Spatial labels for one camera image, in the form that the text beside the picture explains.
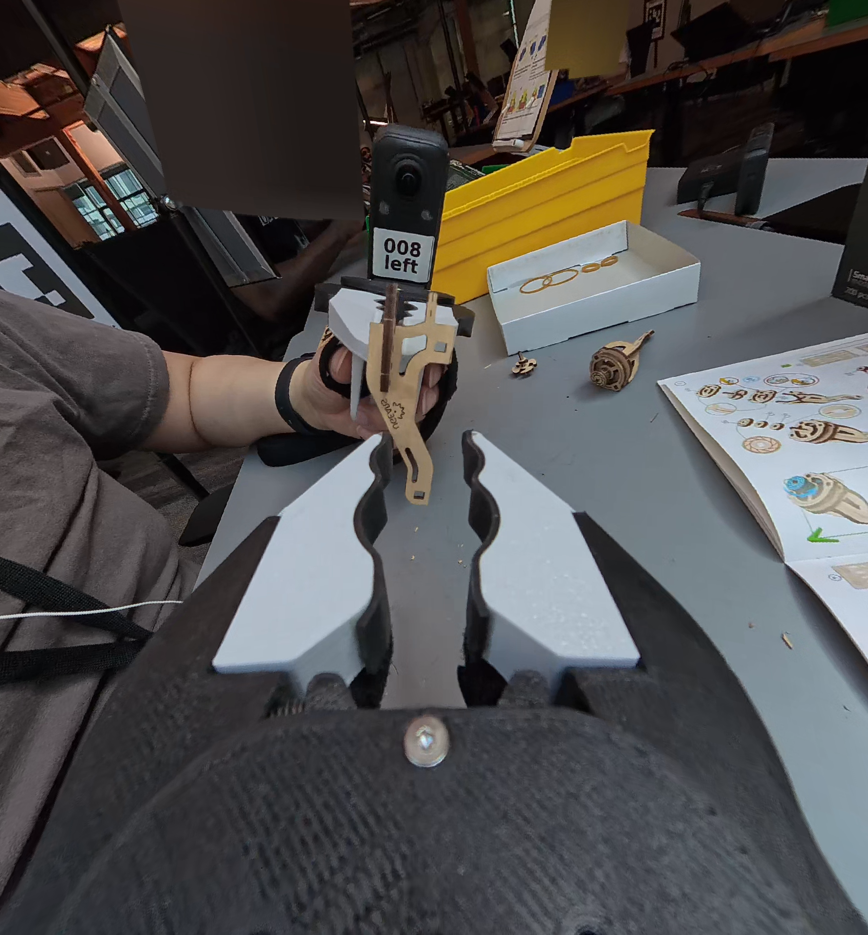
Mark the black and white marker board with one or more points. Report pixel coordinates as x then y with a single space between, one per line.
10 248

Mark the white cardboard box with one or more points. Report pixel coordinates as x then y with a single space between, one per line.
609 314

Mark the small wooden gear piece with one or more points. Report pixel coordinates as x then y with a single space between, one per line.
524 364

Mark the standing instruction poster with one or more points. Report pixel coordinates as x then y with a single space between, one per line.
521 87

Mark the black device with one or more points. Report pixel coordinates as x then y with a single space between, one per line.
755 168
707 179

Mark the thin wooden sheet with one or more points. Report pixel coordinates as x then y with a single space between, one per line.
726 218

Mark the person's left hand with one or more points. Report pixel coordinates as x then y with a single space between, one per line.
328 413

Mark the dark green box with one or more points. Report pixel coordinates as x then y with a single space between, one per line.
474 175

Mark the narrow wooden plate part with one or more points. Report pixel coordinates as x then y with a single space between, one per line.
388 343

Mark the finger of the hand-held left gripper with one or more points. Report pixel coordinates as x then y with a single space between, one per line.
350 314
407 359

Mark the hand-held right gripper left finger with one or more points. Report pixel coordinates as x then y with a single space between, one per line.
295 599

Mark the yellow plastic bin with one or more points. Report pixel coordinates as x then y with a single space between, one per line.
536 212

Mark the open instruction booklet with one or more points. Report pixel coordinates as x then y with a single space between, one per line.
806 438

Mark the wooden lever part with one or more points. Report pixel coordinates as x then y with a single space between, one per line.
404 416

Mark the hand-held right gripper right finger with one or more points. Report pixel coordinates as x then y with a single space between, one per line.
550 599

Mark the wooden gear assembly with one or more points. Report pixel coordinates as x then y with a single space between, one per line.
613 369

